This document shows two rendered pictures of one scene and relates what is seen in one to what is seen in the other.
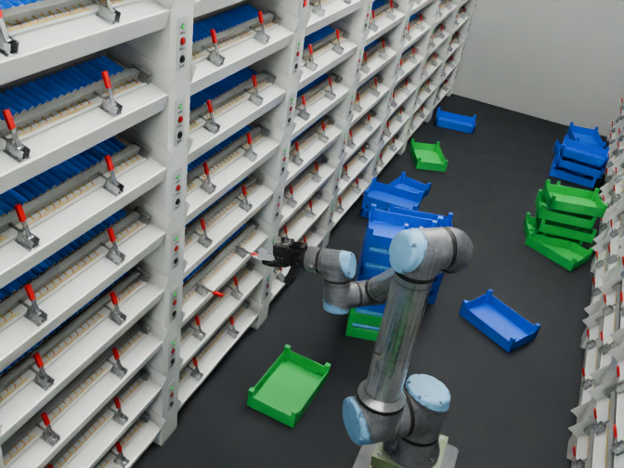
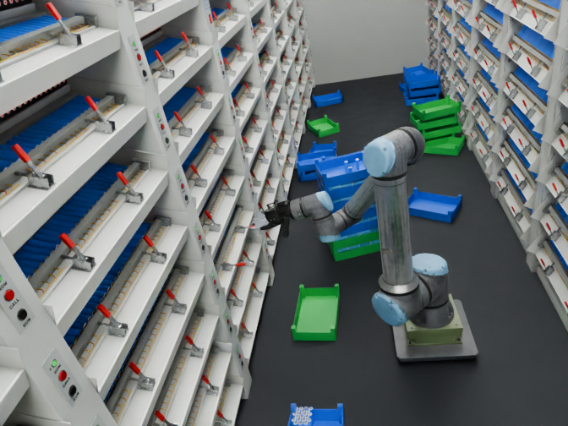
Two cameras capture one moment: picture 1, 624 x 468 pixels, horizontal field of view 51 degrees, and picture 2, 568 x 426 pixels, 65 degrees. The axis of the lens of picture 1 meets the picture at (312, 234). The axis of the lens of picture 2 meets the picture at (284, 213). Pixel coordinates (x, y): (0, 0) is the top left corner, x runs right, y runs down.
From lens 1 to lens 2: 40 cm
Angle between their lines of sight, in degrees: 5
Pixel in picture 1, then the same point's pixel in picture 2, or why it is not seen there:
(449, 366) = (417, 249)
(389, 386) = (404, 270)
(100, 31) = (69, 52)
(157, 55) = (122, 76)
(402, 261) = (379, 166)
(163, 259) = (193, 249)
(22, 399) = (136, 406)
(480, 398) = (450, 260)
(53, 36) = (30, 64)
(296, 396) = (325, 317)
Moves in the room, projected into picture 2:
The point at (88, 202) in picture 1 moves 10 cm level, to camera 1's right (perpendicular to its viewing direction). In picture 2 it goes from (120, 217) to (160, 207)
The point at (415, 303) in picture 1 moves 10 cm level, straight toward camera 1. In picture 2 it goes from (401, 195) to (407, 211)
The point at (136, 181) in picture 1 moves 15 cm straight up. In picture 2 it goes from (150, 188) to (131, 137)
